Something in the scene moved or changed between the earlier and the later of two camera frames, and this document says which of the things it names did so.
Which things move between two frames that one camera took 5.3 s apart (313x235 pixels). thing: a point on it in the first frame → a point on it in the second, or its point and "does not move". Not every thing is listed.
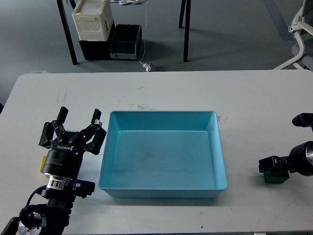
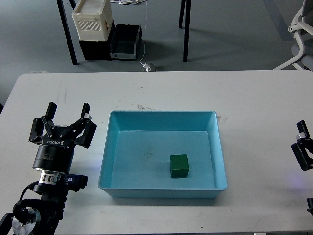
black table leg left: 61,7 does not move
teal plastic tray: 163,154 does not move
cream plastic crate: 93,20 does not move
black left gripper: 65,158 → 55,154
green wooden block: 268,178 → 179,166
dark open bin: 125,38 does not move
